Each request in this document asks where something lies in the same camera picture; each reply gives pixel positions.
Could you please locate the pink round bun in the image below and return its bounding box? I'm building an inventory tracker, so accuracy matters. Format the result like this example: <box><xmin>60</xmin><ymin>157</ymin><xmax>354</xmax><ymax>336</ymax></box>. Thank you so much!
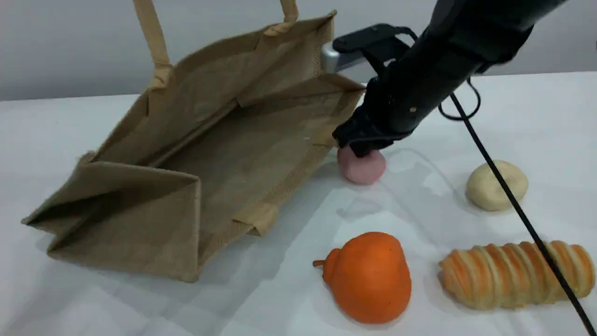
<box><xmin>337</xmin><ymin>146</ymin><xmax>387</xmax><ymax>185</ymax></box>

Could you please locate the orange toy pear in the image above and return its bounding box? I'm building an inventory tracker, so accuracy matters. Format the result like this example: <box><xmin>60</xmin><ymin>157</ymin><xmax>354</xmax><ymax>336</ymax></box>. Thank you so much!
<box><xmin>312</xmin><ymin>232</ymin><xmax>412</xmax><ymax>325</ymax></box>

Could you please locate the black cable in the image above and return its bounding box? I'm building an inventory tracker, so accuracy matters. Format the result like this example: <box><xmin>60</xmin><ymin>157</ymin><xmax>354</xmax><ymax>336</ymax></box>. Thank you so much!
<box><xmin>437</xmin><ymin>77</ymin><xmax>597</xmax><ymax>336</ymax></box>

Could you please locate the brown jute tote bag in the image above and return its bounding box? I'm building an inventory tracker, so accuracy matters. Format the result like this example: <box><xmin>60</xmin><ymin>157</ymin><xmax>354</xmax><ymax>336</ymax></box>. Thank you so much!
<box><xmin>21</xmin><ymin>0</ymin><xmax>367</xmax><ymax>283</ymax></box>

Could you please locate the cream round bun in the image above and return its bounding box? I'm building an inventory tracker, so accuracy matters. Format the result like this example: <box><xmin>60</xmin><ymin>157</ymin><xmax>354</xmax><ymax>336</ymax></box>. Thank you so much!
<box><xmin>465</xmin><ymin>160</ymin><xmax>529</xmax><ymax>211</ymax></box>

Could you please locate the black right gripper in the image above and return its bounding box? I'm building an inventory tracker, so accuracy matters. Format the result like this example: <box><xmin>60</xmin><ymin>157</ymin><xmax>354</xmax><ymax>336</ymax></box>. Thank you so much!
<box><xmin>332</xmin><ymin>70</ymin><xmax>423</xmax><ymax>158</ymax></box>

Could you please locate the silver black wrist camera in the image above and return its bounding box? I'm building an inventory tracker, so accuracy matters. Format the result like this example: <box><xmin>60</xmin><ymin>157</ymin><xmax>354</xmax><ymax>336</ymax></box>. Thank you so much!
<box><xmin>321</xmin><ymin>23</ymin><xmax>418</xmax><ymax>73</ymax></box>

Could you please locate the striped brown bread roll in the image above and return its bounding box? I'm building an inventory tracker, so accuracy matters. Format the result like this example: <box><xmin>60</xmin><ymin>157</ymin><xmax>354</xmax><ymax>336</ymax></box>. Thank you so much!
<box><xmin>438</xmin><ymin>240</ymin><xmax>596</xmax><ymax>311</ymax></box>

